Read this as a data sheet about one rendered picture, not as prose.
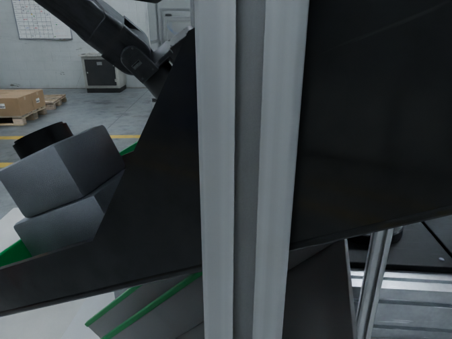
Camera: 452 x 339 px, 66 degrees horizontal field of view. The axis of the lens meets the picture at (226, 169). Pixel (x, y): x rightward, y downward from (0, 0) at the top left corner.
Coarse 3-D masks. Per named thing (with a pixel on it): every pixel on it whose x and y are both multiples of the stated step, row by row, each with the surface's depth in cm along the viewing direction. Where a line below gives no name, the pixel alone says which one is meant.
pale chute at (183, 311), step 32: (320, 256) 24; (192, 288) 29; (288, 288) 24; (320, 288) 21; (128, 320) 33; (160, 320) 32; (192, 320) 31; (288, 320) 21; (320, 320) 19; (352, 320) 17
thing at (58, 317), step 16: (16, 208) 96; (0, 224) 88; (0, 240) 82; (16, 240) 82; (64, 304) 63; (80, 304) 63; (0, 320) 59; (16, 320) 59; (32, 320) 59; (48, 320) 59; (64, 320) 59; (0, 336) 56; (16, 336) 56; (32, 336) 56; (48, 336) 56
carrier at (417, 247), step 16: (416, 224) 67; (352, 240) 61; (368, 240) 60; (400, 240) 62; (416, 240) 62; (432, 240) 62; (352, 256) 58; (400, 256) 58; (416, 256) 58; (432, 256) 58; (448, 256) 58; (448, 272) 55
